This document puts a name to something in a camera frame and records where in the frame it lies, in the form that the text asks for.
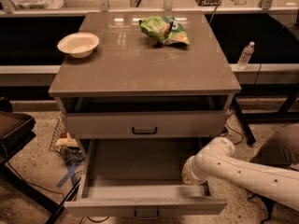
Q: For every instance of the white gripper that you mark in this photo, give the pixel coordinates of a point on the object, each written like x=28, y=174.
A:
x=195, y=171

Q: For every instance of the grey drawer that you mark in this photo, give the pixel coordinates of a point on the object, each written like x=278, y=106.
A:
x=140, y=178
x=144, y=124

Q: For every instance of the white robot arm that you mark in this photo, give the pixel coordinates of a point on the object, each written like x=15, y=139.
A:
x=216, y=159

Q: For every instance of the grey drawer cabinet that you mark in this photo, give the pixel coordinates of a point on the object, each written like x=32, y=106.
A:
x=130, y=72

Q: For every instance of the black table leg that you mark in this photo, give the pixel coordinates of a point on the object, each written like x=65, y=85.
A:
x=250, y=137

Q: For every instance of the person leg brown trousers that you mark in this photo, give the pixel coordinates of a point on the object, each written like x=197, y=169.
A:
x=281, y=149

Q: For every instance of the clear plastic water bottle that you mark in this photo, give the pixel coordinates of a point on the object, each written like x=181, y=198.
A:
x=245, y=56

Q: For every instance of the green chip bag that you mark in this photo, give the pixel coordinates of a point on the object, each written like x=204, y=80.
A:
x=165, y=29

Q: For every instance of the white paper bowl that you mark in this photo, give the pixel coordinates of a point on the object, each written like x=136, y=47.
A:
x=78, y=45

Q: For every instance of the dark chair seat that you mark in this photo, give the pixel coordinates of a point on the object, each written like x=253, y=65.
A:
x=16, y=130

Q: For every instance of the wire basket with items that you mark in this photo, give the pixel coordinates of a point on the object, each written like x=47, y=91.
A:
x=64, y=145

